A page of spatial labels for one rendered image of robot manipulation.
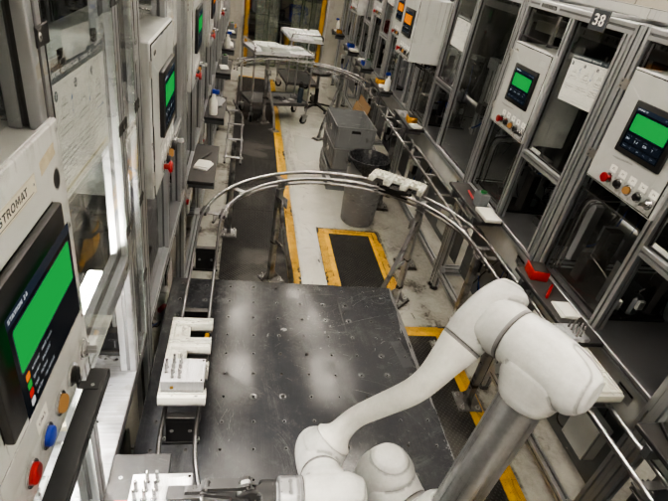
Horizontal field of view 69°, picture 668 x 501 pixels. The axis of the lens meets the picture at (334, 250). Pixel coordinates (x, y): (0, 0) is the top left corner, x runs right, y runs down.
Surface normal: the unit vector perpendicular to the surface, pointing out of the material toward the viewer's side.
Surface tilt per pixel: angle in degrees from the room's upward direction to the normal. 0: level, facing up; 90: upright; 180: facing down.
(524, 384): 84
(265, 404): 0
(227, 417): 0
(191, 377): 0
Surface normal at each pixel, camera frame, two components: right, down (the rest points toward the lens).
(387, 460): 0.11, -0.89
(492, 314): -0.55, -0.52
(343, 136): 0.16, 0.57
